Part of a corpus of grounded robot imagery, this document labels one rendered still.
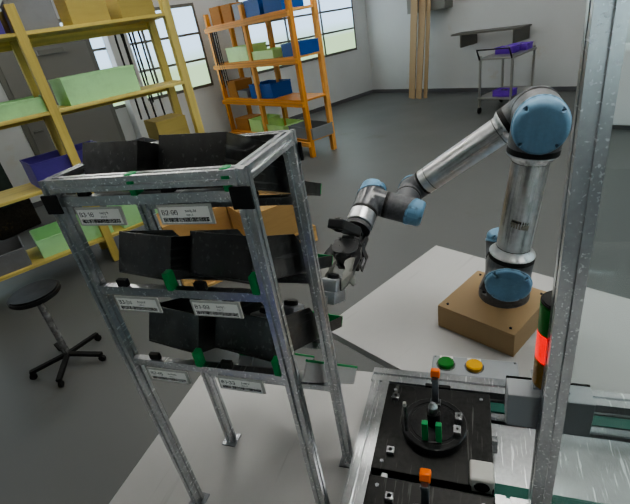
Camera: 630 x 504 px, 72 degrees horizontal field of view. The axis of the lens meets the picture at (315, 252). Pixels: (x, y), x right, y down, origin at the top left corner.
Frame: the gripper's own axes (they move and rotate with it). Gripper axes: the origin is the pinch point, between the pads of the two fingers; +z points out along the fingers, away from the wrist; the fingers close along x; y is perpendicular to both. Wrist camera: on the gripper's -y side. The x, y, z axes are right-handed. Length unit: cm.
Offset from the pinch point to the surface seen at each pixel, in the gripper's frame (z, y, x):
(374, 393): 17.7, 21.7, -11.3
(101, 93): -192, 55, 326
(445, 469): 30.8, 14.6, -32.3
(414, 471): 33.2, 13.5, -26.7
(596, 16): 2, -60, -48
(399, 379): 11.7, 24.4, -15.7
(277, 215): -149, 161, 163
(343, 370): 17.7, 9.7, -6.4
